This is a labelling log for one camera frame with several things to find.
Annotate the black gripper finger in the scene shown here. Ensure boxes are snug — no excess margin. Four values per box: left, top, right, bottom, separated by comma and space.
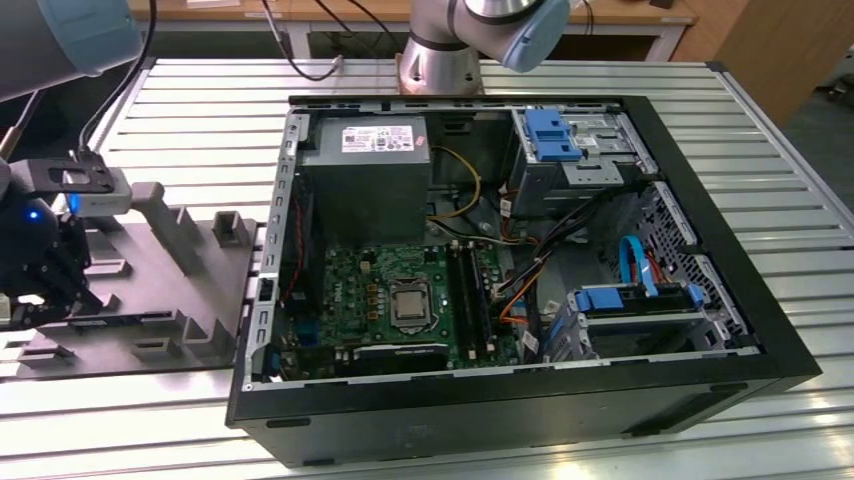
11, 283, 102, 330

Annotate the installed RAM stick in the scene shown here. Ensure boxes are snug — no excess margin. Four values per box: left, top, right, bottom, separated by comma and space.
465, 243, 498, 352

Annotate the grey parts rack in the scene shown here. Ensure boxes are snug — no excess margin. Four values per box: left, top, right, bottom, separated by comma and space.
15, 181, 265, 382

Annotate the green motherboard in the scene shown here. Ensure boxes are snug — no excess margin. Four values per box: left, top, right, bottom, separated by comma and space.
277, 241, 529, 382

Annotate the black CPU socket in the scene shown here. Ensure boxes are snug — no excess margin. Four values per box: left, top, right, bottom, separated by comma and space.
384, 277, 440, 335

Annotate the grey power supply unit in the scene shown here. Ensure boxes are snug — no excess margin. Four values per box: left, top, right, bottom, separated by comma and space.
296, 115, 432, 247

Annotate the wooden desk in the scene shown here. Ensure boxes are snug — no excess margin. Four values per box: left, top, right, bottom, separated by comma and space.
129, 0, 699, 62

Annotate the black graphics card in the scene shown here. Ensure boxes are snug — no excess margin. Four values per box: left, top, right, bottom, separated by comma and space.
350, 340, 450, 375

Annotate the silver CPU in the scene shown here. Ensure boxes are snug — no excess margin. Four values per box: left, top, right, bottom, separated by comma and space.
390, 289, 433, 321

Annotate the black open PC case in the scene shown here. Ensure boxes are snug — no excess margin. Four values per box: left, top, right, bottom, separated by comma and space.
224, 93, 823, 469

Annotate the blue drive bay latch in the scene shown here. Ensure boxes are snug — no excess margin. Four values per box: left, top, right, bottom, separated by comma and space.
522, 106, 581, 163

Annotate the hard disk in blue carrier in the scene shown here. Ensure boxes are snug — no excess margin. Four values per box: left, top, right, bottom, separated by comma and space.
572, 281, 705, 317

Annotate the silver drive cage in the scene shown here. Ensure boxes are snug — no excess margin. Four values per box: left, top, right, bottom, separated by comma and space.
509, 106, 660, 217

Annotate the silver disk bay cage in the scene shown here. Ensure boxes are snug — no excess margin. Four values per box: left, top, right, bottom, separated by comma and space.
542, 289, 736, 362

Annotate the wooden cabinet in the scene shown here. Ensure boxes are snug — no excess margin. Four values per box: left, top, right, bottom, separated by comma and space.
672, 0, 854, 130

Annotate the black chair base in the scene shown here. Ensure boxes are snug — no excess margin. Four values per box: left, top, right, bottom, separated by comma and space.
813, 71, 854, 102

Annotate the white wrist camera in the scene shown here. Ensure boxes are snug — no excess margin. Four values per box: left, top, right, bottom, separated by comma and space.
10, 157, 135, 218

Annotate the thin red wire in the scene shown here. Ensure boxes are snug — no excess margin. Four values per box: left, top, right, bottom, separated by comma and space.
290, 196, 314, 302

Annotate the black camera cable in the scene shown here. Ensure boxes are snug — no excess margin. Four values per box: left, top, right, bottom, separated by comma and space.
75, 0, 160, 157

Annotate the yellow wire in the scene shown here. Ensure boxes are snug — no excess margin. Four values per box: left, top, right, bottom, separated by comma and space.
428, 144, 484, 220

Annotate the orange wire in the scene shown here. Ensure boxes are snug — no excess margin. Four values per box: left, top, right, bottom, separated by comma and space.
498, 298, 536, 327

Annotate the black wire bundle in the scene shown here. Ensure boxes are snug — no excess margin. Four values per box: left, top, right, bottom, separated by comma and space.
492, 182, 652, 301

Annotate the blue flat data wire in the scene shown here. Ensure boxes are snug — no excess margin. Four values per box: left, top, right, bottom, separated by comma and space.
617, 233, 661, 300

